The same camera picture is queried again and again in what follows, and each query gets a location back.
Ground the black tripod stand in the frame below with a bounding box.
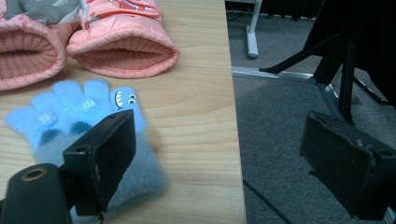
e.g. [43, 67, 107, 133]
[260, 29, 391, 125]

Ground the pink winter glove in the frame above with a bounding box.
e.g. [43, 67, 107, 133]
[0, 0, 82, 91]
[65, 0, 180, 79]

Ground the black floor cable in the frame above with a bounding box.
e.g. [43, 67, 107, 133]
[242, 178, 294, 224]

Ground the white desk frame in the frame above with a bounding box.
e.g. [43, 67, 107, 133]
[224, 0, 263, 60]

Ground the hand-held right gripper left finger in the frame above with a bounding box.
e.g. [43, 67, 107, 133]
[62, 108, 137, 217]

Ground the aluminium floor rail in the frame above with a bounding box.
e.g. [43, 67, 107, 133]
[316, 82, 344, 120]
[232, 65, 317, 84]

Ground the blue knitted child glove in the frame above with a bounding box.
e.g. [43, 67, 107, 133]
[3, 77, 169, 224]

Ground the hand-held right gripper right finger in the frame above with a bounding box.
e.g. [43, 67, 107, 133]
[299, 110, 396, 221]

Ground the black curtain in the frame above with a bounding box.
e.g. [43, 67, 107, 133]
[306, 0, 396, 108]

